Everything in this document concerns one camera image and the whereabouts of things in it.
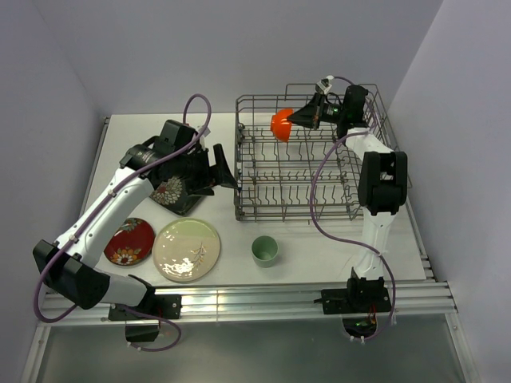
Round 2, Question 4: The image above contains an orange bowl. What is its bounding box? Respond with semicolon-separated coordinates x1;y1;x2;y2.
270;109;293;143

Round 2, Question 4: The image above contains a red floral small plate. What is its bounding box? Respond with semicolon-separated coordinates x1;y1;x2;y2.
104;217;155;267

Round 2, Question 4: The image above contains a green cup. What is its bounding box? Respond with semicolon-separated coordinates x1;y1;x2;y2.
251;235;279;268

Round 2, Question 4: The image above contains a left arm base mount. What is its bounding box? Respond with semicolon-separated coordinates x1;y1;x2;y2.
108;294;182;352

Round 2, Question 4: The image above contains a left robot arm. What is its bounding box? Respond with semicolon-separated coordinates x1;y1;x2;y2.
33;120;237;323

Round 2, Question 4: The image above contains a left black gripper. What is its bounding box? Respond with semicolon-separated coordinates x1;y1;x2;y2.
173;144;236;196

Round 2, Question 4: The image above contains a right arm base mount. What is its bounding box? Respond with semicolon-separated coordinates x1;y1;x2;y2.
313;287;394;344

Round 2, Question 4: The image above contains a cream green round plate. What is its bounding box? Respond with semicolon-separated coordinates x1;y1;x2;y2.
153;218;221;283

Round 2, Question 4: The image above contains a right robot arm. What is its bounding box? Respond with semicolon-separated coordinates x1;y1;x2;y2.
287;77;408;314

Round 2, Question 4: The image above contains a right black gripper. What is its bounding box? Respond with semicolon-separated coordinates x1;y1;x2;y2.
287;93;346;129

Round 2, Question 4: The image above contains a black square floral plate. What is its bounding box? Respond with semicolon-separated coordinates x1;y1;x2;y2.
149;177;204;216

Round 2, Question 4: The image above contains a grey wire dish rack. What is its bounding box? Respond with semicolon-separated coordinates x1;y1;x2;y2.
233;83;414;224

